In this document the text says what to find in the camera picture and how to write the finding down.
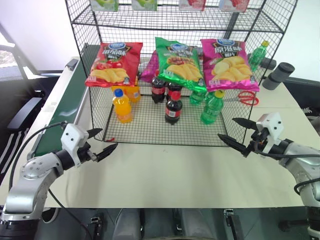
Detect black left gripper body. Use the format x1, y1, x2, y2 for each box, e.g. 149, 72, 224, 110
77, 141, 99, 164

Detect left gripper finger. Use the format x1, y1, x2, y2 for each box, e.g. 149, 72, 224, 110
87, 128, 103, 140
96, 142, 119, 163

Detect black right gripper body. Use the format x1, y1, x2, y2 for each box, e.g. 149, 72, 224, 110
246, 129, 270, 153

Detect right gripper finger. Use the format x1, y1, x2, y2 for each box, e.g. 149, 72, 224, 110
217, 133, 251, 158
232, 117, 258, 130

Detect green conveyor belt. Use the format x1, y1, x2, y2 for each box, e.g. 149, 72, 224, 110
26, 42, 101, 161

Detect green soda bottle yellow cap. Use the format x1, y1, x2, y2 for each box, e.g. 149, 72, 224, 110
248, 40, 270, 73
200, 90, 225, 125

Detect orange soda bottle blue cap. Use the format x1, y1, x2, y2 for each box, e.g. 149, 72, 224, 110
112, 88, 133, 125

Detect grey black cylindrical device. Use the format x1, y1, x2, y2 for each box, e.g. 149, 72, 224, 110
261, 62, 295, 91

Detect pink potato chips bag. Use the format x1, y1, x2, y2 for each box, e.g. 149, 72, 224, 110
200, 38, 261, 93

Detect cola bottle red cap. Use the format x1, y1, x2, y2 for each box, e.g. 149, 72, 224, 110
164, 91, 184, 125

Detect red potato chips bag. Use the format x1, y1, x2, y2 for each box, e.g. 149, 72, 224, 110
84, 41, 144, 88

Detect magenta snack bag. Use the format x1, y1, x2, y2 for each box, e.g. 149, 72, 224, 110
141, 51, 160, 81

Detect green potato chips bag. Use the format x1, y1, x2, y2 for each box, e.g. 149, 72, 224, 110
154, 36, 208, 92

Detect red fruit juice carton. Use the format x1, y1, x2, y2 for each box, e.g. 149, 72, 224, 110
178, 0, 206, 12
219, 0, 251, 13

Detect green apple juice carton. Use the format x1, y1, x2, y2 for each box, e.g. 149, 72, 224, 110
90, 0, 120, 12
131, 0, 158, 12

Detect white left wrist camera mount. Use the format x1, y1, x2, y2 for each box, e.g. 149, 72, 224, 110
60, 123, 89, 168

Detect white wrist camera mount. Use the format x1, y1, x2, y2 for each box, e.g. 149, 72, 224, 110
254, 112, 285, 153
60, 123, 89, 168

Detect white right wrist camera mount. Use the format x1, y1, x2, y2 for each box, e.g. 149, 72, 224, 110
254, 112, 285, 153

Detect red handled scissors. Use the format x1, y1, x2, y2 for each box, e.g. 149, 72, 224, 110
223, 90, 260, 107

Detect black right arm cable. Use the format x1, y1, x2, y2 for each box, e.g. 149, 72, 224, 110
259, 149, 320, 195

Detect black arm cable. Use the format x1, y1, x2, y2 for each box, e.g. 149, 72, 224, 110
8, 121, 68, 193
259, 149, 320, 195

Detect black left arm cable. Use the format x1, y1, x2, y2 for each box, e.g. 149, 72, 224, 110
8, 121, 68, 193

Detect black metal bracket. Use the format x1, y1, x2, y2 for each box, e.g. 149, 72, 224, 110
223, 208, 241, 240
86, 212, 105, 240

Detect thin red wire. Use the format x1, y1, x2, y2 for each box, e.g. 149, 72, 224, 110
63, 207, 95, 240

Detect black wire mesh rack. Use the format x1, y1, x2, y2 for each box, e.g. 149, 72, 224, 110
64, 0, 300, 148

